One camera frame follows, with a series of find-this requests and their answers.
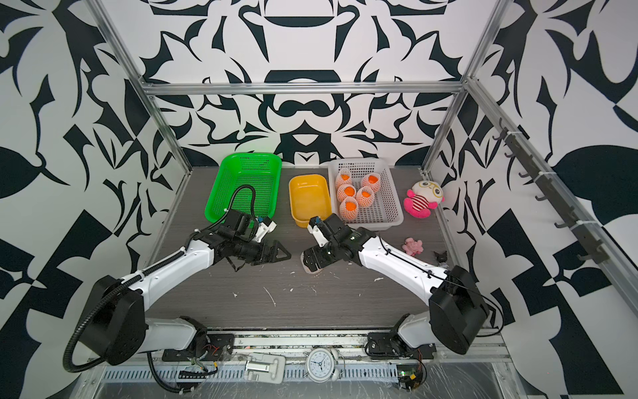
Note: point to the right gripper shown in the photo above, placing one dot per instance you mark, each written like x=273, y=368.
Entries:
x=317, y=260

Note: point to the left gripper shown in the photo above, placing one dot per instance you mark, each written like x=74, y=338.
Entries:
x=265, y=258

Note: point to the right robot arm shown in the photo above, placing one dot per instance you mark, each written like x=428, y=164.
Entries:
x=456, y=309

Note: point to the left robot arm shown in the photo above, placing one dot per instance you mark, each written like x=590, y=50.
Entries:
x=114, y=327

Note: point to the netted orange front left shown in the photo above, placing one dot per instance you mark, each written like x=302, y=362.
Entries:
x=349, y=209

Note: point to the yellow plastic tray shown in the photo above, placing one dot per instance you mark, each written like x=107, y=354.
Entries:
x=309, y=197

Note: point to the small pink plush toy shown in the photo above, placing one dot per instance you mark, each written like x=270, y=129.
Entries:
x=413, y=247

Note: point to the netted orange back right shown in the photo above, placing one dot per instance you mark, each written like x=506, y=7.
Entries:
x=373, y=181

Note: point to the pink white plush toy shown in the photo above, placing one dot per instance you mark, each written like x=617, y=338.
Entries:
x=422, y=198

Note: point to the small black toy figure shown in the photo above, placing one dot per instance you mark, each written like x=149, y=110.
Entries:
x=441, y=258

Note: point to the white analog clock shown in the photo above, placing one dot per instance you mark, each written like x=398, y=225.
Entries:
x=321, y=365

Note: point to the small green circuit board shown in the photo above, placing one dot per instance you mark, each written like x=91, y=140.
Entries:
x=411, y=376

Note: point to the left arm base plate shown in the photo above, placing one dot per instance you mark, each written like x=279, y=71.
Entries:
x=213, y=348

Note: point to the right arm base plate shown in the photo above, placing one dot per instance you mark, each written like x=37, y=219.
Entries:
x=388, y=345

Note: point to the black hook rail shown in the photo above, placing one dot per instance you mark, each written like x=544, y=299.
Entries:
x=561, y=231

